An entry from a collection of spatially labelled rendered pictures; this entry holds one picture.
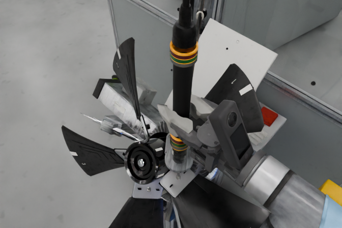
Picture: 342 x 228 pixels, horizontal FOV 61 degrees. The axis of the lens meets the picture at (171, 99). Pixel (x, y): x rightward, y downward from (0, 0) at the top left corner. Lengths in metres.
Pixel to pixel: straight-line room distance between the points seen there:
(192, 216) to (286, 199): 0.37
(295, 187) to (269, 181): 0.04
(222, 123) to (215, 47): 0.58
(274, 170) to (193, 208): 0.36
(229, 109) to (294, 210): 0.18
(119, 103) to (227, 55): 0.42
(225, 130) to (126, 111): 0.64
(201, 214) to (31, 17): 3.26
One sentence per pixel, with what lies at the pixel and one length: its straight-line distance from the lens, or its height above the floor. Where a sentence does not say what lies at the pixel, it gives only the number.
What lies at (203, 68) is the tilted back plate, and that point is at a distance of 1.01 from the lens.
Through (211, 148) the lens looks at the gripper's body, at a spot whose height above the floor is 1.51.
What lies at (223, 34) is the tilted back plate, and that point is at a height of 1.34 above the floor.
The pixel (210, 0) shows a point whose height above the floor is 1.39.
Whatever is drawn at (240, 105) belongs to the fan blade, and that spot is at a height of 1.41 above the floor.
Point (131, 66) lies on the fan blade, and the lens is 0.84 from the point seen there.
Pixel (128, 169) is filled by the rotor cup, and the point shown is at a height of 1.19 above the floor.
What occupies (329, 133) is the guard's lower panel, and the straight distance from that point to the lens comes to 1.43.
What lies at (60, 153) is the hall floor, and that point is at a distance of 2.37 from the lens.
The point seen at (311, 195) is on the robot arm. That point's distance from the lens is 0.50.
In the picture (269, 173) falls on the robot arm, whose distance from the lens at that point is 0.50.
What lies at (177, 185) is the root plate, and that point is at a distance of 0.83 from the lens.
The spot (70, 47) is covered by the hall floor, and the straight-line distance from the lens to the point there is 3.17.
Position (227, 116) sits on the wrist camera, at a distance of 0.45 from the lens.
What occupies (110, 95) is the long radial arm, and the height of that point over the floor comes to 1.12.
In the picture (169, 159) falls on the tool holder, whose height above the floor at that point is 1.31.
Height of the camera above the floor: 1.95
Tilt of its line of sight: 51 degrees down
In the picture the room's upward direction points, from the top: straight up
